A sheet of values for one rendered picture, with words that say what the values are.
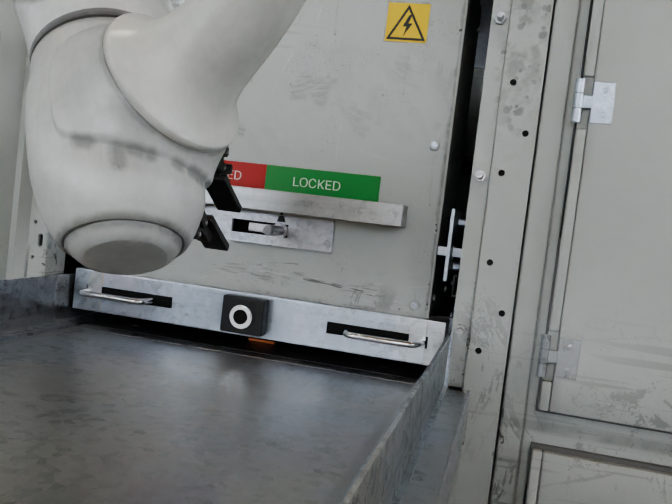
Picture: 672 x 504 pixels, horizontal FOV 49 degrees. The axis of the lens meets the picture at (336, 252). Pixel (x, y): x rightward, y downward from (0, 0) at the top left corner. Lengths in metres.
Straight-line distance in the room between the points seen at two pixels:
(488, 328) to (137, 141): 0.59
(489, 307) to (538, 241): 0.10
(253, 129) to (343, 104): 0.13
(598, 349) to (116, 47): 0.65
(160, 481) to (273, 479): 0.08
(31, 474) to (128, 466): 0.07
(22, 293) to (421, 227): 0.53
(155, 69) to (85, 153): 0.06
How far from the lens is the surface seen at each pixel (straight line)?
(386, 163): 0.98
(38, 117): 0.50
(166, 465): 0.59
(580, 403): 0.93
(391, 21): 1.01
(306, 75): 1.02
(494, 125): 0.94
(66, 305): 1.14
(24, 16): 0.58
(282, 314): 1.01
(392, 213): 0.94
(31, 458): 0.60
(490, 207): 0.92
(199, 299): 1.05
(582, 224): 0.91
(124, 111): 0.45
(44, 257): 1.13
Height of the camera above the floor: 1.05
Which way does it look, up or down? 3 degrees down
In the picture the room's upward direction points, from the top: 7 degrees clockwise
